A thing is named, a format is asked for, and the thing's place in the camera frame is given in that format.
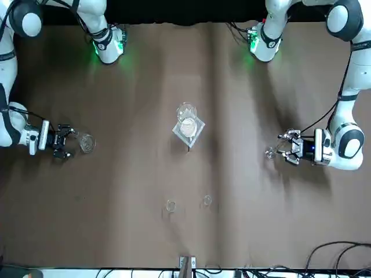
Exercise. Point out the small glass vial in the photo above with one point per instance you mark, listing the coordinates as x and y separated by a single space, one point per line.
207 200

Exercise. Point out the small glass beaker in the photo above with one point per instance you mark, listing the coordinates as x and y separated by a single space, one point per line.
171 205

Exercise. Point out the large glass beaker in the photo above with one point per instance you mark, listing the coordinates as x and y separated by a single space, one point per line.
187 124

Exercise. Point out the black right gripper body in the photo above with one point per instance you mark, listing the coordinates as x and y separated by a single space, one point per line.
54 140

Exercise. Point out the aluminium profile post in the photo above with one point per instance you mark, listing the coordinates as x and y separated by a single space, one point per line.
187 267

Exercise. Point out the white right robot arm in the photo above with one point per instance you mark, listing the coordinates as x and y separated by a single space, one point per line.
5 66

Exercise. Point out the glass graduated cylinder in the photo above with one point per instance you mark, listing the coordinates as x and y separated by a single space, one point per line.
270 153

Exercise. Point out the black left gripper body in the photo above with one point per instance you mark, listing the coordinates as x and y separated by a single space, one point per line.
308 149

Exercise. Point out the glass conical flask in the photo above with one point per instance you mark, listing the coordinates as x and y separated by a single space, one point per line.
87 143

